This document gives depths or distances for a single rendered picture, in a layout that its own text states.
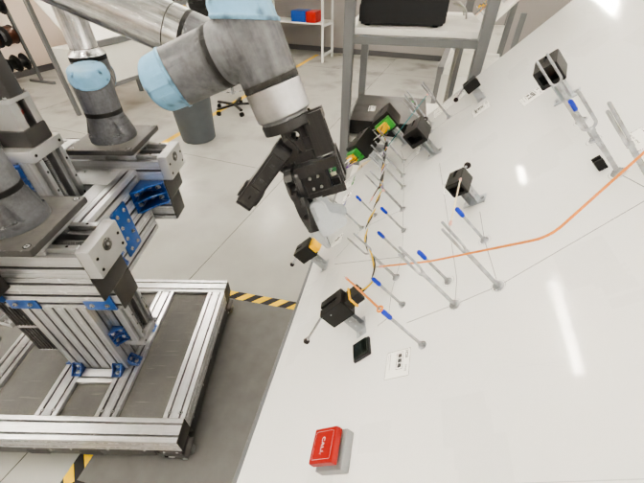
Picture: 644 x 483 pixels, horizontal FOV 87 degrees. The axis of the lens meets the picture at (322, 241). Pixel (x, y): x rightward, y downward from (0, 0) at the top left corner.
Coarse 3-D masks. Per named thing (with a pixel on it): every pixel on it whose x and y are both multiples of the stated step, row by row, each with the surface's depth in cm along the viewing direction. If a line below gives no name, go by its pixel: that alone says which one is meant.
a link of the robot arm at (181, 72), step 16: (192, 32) 40; (160, 48) 42; (176, 48) 41; (192, 48) 40; (144, 64) 42; (160, 64) 41; (176, 64) 41; (192, 64) 40; (208, 64) 40; (144, 80) 42; (160, 80) 42; (176, 80) 42; (192, 80) 42; (208, 80) 42; (224, 80) 42; (160, 96) 43; (176, 96) 43; (192, 96) 44; (208, 96) 45
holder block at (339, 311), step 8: (336, 296) 65; (328, 304) 67; (336, 304) 63; (344, 304) 63; (320, 312) 66; (328, 312) 64; (336, 312) 64; (344, 312) 64; (352, 312) 64; (328, 320) 65; (336, 320) 65; (344, 320) 65
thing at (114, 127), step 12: (120, 108) 114; (96, 120) 110; (108, 120) 111; (120, 120) 114; (96, 132) 112; (108, 132) 112; (120, 132) 115; (132, 132) 118; (96, 144) 114; (108, 144) 114
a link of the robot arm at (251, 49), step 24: (216, 0) 37; (240, 0) 37; (264, 0) 38; (216, 24) 39; (240, 24) 38; (264, 24) 38; (216, 48) 39; (240, 48) 39; (264, 48) 39; (288, 48) 42; (240, 72) 41; (264, 72) 40; (288, 72) 41
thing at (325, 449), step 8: (320, 432) 52; (328, 432) 51; (336, 432) 50; (320, 440) 51; (328, 440) 50; (336, 440) 50; (312, 448) 51; (320, 448) 50; (328, 448) 49; (336, 448) 49; (312, 456) 50; (320, 456) 49; (328, 456) 48; (336, 456) 48; (312, 464) 50; (320, 464) 49; (328, 464) 48
